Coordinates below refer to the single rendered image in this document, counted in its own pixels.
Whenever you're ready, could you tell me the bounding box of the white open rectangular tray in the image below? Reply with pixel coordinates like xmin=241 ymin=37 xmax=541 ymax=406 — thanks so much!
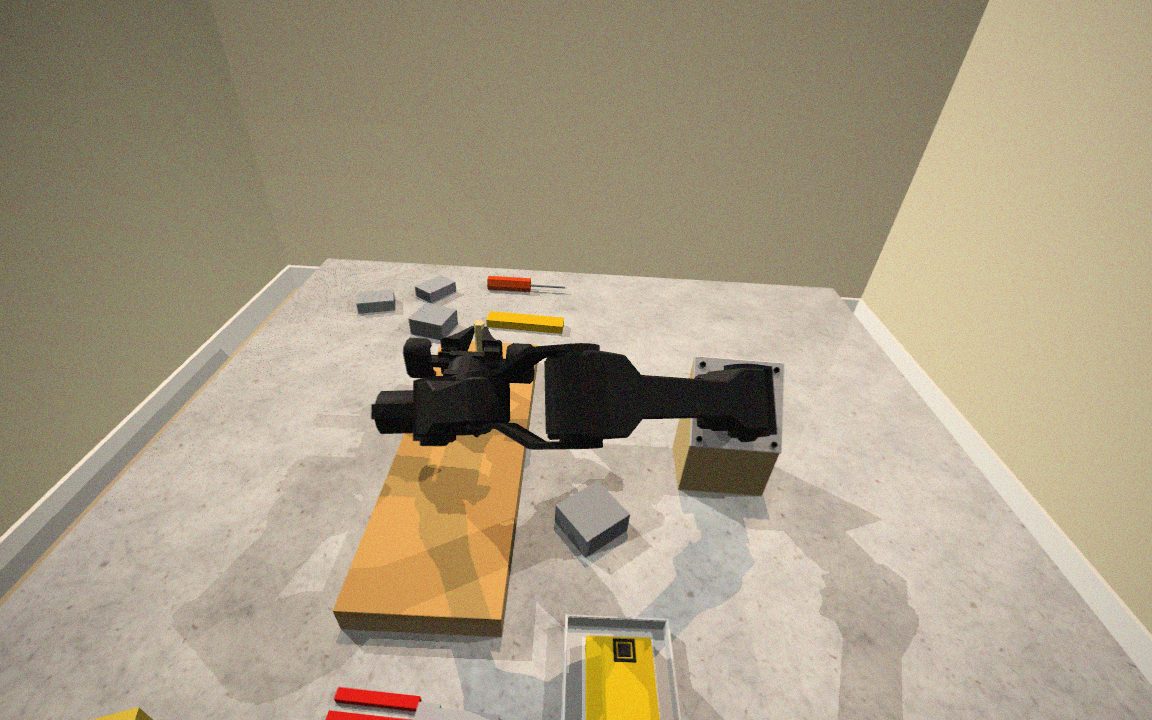
xmin=561 ymin=614 xmax=681 ymax=720

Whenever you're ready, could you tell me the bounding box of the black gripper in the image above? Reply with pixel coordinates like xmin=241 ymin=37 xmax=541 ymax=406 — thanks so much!
xmin=403 ymin=326 xmax=535 ymax=384

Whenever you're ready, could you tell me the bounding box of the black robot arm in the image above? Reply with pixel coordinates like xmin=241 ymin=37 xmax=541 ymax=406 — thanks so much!
xmin=371 ymin=343 xmax=776 ymax=450

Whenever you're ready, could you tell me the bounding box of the orange rectangular panel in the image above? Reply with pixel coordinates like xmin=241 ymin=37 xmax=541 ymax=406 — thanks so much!
xmin=333 ymin=429 xmax=526 ymax=638

